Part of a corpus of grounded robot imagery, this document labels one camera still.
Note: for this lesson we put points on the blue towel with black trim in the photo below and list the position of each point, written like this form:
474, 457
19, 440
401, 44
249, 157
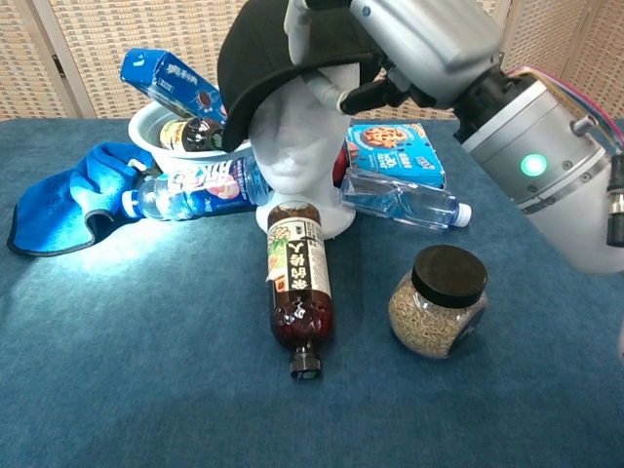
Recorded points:
49, 214

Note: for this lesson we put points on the dark metal screen hinge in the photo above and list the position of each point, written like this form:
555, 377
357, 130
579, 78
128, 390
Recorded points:
58, 66

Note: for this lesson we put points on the dark tea bottle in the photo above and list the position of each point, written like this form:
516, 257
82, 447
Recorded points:
298, 273

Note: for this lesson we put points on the blue velvet tablecloth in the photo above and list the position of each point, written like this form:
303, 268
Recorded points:
146, 390

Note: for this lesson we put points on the black baseball cap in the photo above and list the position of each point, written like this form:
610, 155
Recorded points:
258, 58

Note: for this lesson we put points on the white foam mannequin head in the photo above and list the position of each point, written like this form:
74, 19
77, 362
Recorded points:
297, 141

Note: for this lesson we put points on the pale plastic basin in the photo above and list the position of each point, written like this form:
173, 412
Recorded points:
146, 131

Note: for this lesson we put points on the grain jar with black lid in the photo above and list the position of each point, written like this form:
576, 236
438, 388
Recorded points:
429, 322

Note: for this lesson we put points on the blue Oreo cookie box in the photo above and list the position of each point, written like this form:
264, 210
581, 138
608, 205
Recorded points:
161, 78

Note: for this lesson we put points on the dark sauce bottle, yellow label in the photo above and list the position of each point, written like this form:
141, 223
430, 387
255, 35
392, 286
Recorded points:
192, 136

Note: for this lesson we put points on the red snack packet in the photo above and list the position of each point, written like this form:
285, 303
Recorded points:
341, 168

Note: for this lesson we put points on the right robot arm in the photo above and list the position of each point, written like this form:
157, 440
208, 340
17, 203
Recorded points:
541, 195

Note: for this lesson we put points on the blue chocolate chip cookie box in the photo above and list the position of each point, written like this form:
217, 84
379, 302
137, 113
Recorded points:
404, 156

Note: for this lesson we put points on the blue-labelled drink bottle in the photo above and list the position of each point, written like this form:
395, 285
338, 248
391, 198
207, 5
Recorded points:
205, 192

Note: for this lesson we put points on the clear safety goggles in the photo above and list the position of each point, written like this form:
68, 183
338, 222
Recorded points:
385, 197

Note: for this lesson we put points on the clear water bottle, white cap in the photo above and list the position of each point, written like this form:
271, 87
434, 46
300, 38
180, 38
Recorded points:
463, 213

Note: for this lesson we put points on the woven folding screen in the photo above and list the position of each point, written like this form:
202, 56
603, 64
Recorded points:
122, 29

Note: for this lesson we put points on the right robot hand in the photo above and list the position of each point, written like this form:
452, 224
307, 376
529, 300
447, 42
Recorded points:
429, 44

